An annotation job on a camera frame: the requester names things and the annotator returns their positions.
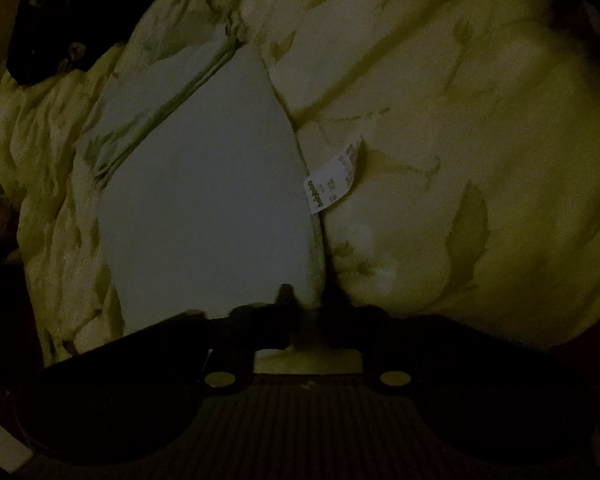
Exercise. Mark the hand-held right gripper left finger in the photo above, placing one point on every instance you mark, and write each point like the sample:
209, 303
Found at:
287, 312

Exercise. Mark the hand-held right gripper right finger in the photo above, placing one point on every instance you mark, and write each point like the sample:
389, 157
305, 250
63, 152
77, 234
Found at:
333, 320

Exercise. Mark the white garment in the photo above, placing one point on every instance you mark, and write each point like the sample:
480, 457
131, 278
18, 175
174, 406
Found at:
205, 200

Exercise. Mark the cream leaf print blanket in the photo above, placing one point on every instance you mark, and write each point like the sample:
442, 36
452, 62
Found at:
455, 135

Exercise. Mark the black heart print cloth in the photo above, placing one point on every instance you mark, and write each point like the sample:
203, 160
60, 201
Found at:
55, 20

